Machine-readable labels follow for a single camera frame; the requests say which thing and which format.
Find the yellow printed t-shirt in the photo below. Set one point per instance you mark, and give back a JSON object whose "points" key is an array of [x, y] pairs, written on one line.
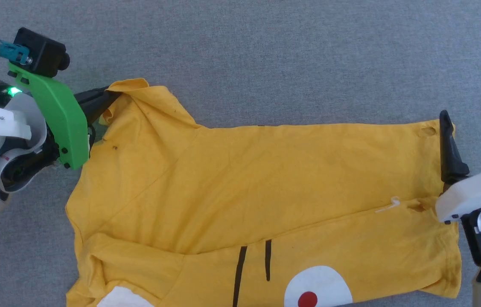
{"points": [[266, 192]]}

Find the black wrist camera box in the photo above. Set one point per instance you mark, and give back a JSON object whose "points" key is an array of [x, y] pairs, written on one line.
{"points": [[42, 52]]}

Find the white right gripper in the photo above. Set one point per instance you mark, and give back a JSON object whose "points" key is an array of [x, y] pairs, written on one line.
{"points": [[475, 194]]}

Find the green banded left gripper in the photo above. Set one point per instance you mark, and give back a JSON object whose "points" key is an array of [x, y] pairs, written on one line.
{"points": [[59, 115]]}

